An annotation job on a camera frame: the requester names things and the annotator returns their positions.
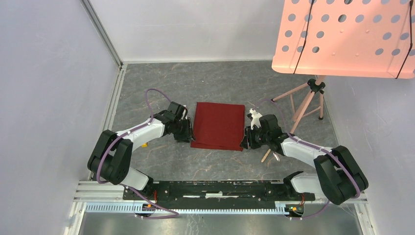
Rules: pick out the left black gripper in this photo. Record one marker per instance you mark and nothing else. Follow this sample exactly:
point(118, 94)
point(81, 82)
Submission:
point(188, 134)

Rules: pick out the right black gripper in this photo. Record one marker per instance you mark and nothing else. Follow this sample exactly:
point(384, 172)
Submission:
point(248, 143)

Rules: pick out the dark red cloth napkin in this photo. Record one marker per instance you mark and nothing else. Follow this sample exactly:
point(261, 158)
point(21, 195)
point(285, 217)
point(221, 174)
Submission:
point(218, 126)

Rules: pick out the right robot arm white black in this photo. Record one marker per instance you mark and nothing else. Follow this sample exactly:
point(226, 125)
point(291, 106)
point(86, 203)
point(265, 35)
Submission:
point(338, 177)

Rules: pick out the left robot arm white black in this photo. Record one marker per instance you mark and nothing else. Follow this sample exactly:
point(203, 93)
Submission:
point(111, 157)

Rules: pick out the metal fork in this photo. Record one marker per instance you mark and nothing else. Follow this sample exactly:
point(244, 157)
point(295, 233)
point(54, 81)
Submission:
point(276, 156)

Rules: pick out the pink tripod stand legs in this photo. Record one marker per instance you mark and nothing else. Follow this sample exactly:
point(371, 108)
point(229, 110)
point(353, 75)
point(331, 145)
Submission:
point(316, 88)

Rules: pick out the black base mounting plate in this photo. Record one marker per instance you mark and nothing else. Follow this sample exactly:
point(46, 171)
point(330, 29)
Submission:
point(251, 194)

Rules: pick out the pink perforated stand tray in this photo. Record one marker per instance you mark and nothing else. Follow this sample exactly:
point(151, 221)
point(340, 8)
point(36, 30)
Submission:
point(362, 38)

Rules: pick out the wooden handled spoon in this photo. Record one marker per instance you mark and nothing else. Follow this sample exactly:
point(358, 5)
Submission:
point(265, 155)

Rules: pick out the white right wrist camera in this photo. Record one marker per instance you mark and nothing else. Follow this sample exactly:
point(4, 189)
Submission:
point(254, 117)

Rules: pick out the aluminium frame rail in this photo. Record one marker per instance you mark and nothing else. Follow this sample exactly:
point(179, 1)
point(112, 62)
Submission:
point(91, 12)

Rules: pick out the white slotted cable duct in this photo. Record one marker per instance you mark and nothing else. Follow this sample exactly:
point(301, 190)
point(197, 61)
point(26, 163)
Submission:
point(145, 208)

